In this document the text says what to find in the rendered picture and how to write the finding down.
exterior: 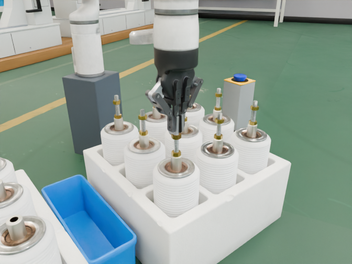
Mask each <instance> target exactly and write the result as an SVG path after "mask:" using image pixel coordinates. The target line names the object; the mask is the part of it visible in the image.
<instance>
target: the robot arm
mask: <svg viewBox="0 0 352 264"><path fill-rule="evenodd" d="M198 7H199V0H154V23H153V29H145V30H138V31H132V32H131V33H130V34H129V43H130V44H132V45H146V44H152V43H153V49H154V64H155V66H156V68H157V71H158V73H157V77H156V85H155V86H154V87H153V89H152V90H146V92H145V96H146V97H147V98H148V100H149V101H150V102H151V103H152V105H153V106H154V107H155V108H156V110H157V111H158V112H159V113H161V114H165V115H167V130H168V132H169V133H171V134H173V135H177V134H178V133H181V132H183V131H184V126H185V113H186V110H187V109H188V108H191V107H192V106H193V104H194V102H195V99H196V97H197V95H198V93H199V91H200V88H201V86H202V84H203V79H202V78H198V77H196V76H195V71H194V68H195V67H197V65H198V56H199V20H198ZM99 14H100V6H99V0H82V3H81V6H80V7H79V8H78V9H77V10H76V11H74V12H72V13H71V14H70V15H69V21H70V28H71V35H72V41H73V47H72V48H71V50H72V58H73V64H74V71H75V75H77V76H79V77H81V78H96V77H99V76H103V75H104V74H105V73H104V63H103V53H102V44H101V34H100V25H99ZM190 95H191V97H190ZM171 105H172V108H171Z"/></svg>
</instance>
